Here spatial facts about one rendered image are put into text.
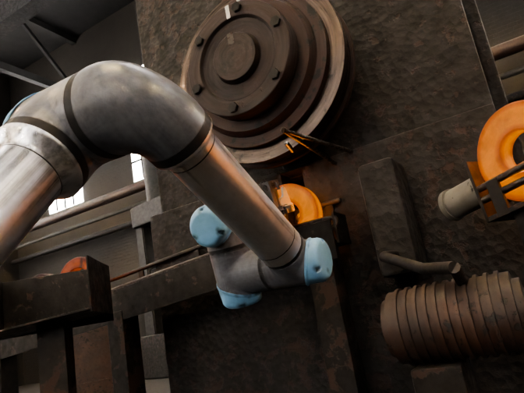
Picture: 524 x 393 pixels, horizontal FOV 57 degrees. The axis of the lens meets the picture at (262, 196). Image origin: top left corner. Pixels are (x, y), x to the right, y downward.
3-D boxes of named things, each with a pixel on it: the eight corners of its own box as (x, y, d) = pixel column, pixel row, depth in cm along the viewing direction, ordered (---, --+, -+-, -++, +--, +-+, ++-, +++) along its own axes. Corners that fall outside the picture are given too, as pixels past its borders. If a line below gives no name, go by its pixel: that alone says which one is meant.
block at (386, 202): (394, 277, 106) (369, 174, 111) (431, 270, 102) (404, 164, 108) (380, 279, 96) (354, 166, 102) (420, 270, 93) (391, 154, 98)
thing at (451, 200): (467, 220, 90) (456, 190, 92) (507, 201, 82) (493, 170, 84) (444, 222, 87) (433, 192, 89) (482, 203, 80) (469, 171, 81)
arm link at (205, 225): (192, 256, 85) (181, 209, 85) (224, 243, 95) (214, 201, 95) (230, 249, 81) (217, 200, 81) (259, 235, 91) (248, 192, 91)
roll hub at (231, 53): (207, 136, 119) (192, 37, 126) (309, 96, 106) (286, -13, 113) (193, 131, 114) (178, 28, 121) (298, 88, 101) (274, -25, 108)
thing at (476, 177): (517, 219, 81) (493, 162, 85) (519, 218, 81) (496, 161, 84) (486, 222, 78) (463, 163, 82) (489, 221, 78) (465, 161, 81)
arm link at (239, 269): (267, 306, 81) (250, 243, 81) (214, 313, 87) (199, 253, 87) (287, 292, 88) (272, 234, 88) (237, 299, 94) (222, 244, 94)
